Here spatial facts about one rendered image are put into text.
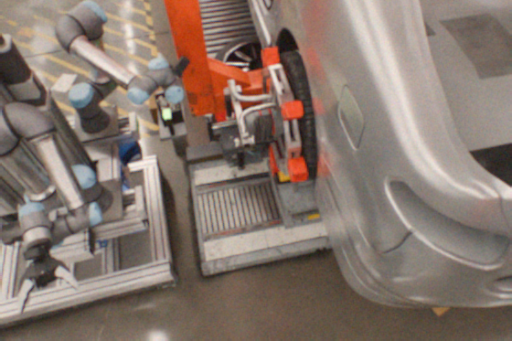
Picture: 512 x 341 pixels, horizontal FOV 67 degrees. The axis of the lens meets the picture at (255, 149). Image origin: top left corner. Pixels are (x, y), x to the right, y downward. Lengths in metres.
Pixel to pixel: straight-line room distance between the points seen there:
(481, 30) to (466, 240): 1.53
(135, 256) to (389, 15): 1.87
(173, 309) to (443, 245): 1.74
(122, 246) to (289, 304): 1.03
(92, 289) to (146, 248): 0.35
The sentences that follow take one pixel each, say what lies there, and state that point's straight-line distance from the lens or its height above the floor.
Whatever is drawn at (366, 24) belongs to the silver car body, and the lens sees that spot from 1.16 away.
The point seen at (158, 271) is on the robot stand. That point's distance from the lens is 2.33.
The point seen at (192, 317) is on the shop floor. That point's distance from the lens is 2.45.
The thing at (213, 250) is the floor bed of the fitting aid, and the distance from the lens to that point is 2.48.
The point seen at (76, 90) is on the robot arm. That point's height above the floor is 1.05.
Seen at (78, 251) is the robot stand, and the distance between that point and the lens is 1.94.
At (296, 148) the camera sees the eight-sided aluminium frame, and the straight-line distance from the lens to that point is 1.75.
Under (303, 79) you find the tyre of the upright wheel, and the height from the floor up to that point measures 1.17.
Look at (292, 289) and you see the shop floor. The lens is 2.46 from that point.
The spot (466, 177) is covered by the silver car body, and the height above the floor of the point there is 1.63.
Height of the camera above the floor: 2.35
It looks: 53 degrees down
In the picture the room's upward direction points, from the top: 3 degrees counter-clockwise
